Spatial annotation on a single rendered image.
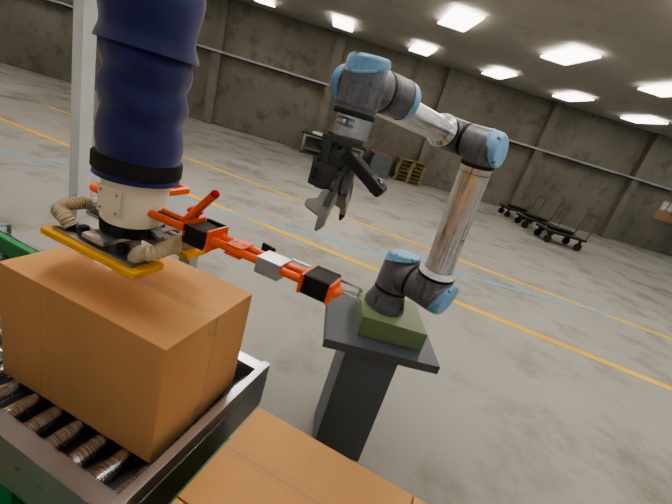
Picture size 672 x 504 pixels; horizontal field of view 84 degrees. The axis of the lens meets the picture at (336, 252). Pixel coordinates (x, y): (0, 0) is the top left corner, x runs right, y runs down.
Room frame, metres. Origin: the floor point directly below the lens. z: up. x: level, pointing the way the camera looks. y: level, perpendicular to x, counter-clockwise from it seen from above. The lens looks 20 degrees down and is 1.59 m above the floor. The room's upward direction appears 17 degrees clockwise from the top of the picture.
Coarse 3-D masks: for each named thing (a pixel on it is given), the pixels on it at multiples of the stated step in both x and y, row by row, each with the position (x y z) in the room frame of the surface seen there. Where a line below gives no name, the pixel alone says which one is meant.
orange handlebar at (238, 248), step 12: (96, 192) 0.99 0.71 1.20; (180, 192) 1.20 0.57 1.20; (156, 216) 0.93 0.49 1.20; (180, 216) 0.96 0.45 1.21; (180, 228) 0.91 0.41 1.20; (216, 240) 0.88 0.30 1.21; (228, 240) 0.91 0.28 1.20; (240, 240) 0.91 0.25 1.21; (228, 252) 0.87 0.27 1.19; (240, 252) 0.86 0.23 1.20; (252, 252) 0.89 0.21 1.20; (264, 252) 0.89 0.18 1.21; (288, 264) 0.87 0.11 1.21; (288, 276) 0.82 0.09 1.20; (336, 288) 0.81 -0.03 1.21
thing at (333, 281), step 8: (304, 272) 0.81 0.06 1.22; (312, 272) 0.82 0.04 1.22; (320, 272) 0.84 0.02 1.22; (328, 272) 0.85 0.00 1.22; (304, 280) 0.81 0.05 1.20; (312, 280) 0.79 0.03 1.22; (320, 280) 0.79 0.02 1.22; (328, 280) 0.81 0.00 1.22; (336, 280) 0.82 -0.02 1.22; (296, 288) 0.80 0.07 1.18; (304, 288) 0.80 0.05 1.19; (312, 288) 0.80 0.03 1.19; (320, 288) 0.79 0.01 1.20; (328, 288) 0.78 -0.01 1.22; (312, 296) 0.79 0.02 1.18; (320, 296) 0.79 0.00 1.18; (328, 296) 0.77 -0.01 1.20
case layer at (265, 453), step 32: (256, 416) 1.01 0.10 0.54; (224, 448) 0.86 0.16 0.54; (256, 448) 0.89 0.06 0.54; (288, 448) 0.92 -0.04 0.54; (320, 448) 0.96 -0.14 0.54; (192, 480) 0.73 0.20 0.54; (224, 480) 0.76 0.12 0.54; (256, 480) 0.78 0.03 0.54; (288, 480) 0.81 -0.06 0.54; (320, 480) 0.84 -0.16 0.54; (352, 480) 0.88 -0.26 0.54; (384, 480) 0.91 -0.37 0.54
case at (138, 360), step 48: (0, 288) 0.88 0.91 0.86; (48, 288) 0.84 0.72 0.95; (96, 288) 0.89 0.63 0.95; (144, 288) 0.96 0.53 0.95; (192, 288) 1.04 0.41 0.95; (240, 288) 1.13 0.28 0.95; (48, 336) 0.83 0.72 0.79; (96, 336) 0.79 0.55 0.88; (144, 336) 0.76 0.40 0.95; (192, 336) 0.83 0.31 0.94; (240, 336) 1.10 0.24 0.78; (48, 384) 0.83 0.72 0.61; (96, 384) 0.79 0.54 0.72; (144, 384) 0.75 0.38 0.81; (192, 384) 0.87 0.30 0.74; (144, 432) 0.74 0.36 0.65
